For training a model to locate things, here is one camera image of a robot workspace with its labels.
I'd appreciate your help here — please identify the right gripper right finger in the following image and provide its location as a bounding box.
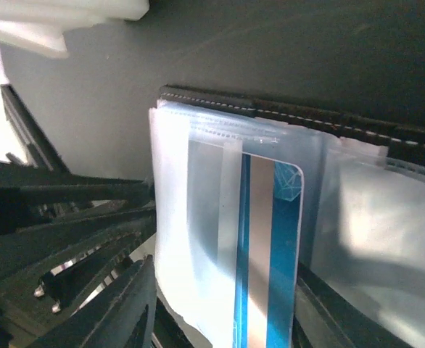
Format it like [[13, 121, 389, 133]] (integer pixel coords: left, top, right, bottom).
[[292, 268, 408, 348]]

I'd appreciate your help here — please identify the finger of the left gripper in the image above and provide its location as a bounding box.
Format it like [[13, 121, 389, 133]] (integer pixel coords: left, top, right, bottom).
[[0, 162, 154, 218], [0, 208, 156, 284]]

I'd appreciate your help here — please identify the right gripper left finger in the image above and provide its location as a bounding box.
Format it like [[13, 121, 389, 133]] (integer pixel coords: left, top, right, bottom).
[[30, 255, 157, 347]]

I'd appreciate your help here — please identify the clear sleeve card holder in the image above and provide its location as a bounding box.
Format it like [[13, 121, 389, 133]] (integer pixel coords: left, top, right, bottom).
[[149, 86, 425, 347]]

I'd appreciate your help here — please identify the blue credit card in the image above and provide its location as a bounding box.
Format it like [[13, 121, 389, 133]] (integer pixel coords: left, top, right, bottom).
[[233, 154, 303, 347]]

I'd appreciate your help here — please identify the white plastic card bin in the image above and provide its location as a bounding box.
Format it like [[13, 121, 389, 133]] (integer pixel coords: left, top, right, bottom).
[[0, 0, 149, 59]]

